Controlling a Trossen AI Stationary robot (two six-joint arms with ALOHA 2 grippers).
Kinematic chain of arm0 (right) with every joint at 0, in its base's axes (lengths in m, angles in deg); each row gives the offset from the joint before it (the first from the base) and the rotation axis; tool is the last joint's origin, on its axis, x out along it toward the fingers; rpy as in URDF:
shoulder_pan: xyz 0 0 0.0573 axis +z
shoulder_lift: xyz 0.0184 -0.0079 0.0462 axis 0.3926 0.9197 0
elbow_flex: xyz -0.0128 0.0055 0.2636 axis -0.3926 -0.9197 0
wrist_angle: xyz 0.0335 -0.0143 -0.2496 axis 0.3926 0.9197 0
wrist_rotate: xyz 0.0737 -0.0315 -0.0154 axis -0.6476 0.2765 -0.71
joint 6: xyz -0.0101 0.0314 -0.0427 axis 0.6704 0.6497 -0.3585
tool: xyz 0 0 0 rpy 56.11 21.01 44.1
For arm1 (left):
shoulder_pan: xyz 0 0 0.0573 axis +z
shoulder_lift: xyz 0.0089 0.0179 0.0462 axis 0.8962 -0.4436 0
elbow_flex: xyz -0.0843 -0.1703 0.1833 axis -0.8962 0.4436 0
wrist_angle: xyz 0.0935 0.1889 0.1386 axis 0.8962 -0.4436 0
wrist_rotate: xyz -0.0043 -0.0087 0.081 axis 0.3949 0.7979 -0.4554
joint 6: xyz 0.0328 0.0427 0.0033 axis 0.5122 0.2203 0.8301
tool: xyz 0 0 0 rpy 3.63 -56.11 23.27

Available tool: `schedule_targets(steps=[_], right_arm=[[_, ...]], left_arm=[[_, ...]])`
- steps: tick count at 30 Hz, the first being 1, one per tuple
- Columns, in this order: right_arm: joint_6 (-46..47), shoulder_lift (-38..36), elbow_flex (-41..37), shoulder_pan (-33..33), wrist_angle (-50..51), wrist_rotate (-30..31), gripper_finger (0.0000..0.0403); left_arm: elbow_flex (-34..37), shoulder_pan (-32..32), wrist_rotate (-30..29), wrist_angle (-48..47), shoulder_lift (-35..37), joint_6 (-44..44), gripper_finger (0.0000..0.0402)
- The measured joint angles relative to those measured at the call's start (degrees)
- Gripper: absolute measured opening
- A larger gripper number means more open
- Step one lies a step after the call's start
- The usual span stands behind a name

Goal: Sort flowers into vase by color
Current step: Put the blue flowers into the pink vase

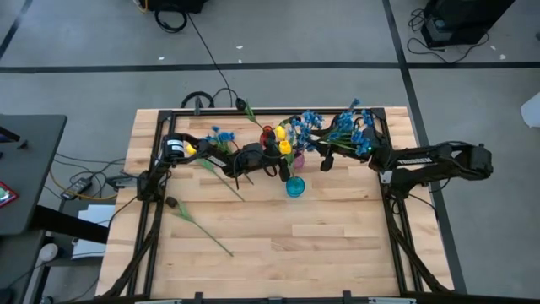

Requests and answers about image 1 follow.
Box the red glass vase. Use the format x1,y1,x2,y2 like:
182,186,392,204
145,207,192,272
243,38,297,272
259,124,276,148

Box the blue glass vase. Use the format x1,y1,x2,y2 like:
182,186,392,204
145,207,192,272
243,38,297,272
285,176,306,198

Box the blue artificial flower bunch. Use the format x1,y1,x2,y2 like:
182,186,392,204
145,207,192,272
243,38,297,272
314,97,376,158
204,124,255,187
289,110,326,152

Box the grey power brick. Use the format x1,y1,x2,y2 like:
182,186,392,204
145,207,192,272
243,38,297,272
105,173,138,191

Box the black box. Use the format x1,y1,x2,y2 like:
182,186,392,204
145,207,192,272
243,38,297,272
145,0,210,14

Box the white paper sheets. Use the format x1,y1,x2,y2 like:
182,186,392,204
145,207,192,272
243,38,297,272
71,204,116,259

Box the black power adapter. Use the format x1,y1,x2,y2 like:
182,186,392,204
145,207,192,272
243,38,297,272
60,176,94,200

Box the black equipment case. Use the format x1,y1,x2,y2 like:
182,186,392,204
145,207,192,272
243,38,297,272
420,0,516,48

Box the black desk base beam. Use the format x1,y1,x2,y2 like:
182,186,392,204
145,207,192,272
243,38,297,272
33,204,110,245

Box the black desk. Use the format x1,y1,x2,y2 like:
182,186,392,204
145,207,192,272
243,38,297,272
0,113,68,236

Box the white round object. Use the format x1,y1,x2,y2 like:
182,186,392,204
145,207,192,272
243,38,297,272
37,243,59,263

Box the black device on desk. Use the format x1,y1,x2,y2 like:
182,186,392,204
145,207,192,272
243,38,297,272
0,125,21,144

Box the red green patch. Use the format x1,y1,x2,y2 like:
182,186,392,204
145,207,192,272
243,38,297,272
0,181,19,209

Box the black aluminium table frame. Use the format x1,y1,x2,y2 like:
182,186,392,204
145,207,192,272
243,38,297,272
100,107,455,304

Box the looped black cable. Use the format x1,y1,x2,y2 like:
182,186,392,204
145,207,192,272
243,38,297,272
180,90,217,110

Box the long black cable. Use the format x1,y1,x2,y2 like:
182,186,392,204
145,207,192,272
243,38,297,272
185,12,240,109

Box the coiled black cable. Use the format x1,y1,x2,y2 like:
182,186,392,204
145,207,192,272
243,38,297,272
154,8,189,34

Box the tangled black cables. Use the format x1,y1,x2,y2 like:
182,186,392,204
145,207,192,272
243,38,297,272
407,8,490,64

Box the yellow cable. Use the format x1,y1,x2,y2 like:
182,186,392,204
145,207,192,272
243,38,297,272
49,168,119,202

